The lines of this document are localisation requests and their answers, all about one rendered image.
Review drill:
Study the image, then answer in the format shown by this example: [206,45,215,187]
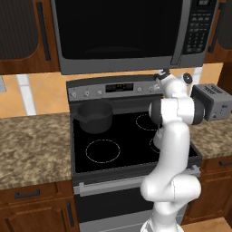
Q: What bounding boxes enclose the grey wall outlet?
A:
[0,75,7,93]

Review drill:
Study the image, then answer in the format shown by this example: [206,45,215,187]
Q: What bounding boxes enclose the black drawer handle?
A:
[218,159,232,168]
[14,188,42,199]

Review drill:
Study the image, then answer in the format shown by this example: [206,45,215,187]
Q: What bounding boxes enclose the grey microwave door handle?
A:
[170,0,192,66]

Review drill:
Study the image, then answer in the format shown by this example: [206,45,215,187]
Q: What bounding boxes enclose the grey microwave oven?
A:
[50,0,223,75]

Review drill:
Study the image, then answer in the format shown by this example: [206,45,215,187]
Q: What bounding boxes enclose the black oven door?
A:
[72,169,202,232]

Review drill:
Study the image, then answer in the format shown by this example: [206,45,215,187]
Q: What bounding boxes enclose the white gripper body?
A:
[152,131,166,154]

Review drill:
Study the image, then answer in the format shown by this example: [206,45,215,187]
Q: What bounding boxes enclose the black cupboard door handle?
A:
[35,1,52,62]
[65,201,76,228]
[208,2,227,54]

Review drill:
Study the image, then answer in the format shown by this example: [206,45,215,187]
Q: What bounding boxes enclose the brown wall cupboard door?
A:
[204,0,232,63]
[0,0,61,75]

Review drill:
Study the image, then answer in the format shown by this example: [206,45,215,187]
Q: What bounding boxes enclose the brown base cupboard door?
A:
[0,198,80,232]
[181,174,232,225]

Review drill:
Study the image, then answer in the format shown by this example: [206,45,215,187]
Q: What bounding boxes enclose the grey toaster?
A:
[190,82,232,122]

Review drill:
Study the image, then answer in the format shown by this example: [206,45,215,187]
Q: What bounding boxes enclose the black microwave door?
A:
[53,0,185,61]

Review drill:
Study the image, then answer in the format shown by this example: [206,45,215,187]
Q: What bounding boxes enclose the dark grey saucepan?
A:
[71,100,114,135]

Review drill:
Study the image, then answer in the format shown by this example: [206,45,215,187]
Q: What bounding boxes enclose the brown drawer front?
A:
[200,156,232,182]
[0,180,74,209]

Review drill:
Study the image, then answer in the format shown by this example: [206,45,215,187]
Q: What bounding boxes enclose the grey oven door handle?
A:
[77,165,202,198]

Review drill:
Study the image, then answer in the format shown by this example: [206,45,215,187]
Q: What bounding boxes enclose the grey stove with black hob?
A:
[66,74,203,232]

